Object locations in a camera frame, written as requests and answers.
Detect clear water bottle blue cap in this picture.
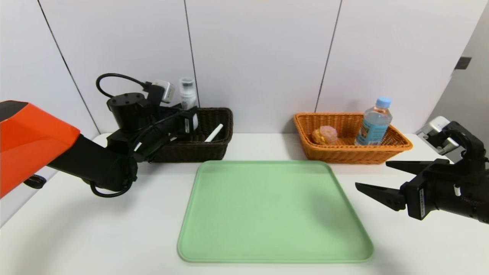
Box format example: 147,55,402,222
355,97,393,146

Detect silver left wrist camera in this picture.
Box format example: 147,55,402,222
152,79,176,104

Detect pink bread bun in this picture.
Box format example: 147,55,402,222
311,125,338,146

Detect dark brown wicker basket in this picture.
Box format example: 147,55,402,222
151,108,234,163

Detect orange wicker basket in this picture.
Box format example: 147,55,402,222
293,112,413,165

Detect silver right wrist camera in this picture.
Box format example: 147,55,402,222
416,116,460,155

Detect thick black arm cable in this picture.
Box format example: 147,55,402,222
23,175,47,189

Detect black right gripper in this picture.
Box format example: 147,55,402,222
355,158,489,224

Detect light green plastic tray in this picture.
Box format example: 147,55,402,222
177,160,374,264

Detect black camera cable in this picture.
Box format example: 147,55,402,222
96,73,153,99

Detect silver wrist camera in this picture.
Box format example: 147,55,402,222
416,116,460,155
152,79,176,104

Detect white marker with black cap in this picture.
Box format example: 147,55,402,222
204,124,224,143

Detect small white spray bottle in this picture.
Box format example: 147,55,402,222
179,78,199,132

